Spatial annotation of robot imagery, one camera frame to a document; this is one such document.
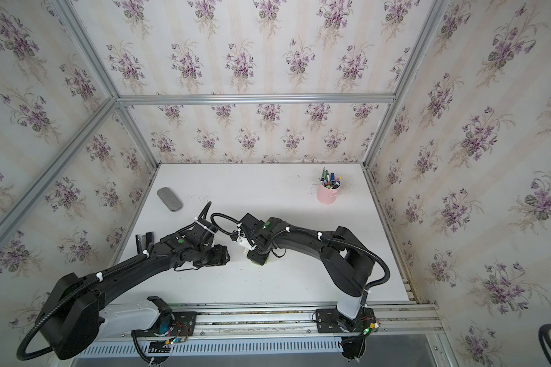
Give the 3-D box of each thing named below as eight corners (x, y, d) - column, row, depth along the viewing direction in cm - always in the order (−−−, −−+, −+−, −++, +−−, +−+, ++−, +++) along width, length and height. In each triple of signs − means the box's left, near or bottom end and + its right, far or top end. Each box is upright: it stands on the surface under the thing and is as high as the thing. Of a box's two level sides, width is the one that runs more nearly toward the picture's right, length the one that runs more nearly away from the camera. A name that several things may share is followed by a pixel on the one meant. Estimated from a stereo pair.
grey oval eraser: (157, 195, 109) (155, 191, 107) (168, 188, 112) (166, 185, 110) (174, 213, 102) (171, 210, 100) (185, 206, 105) (183, 203, 103)
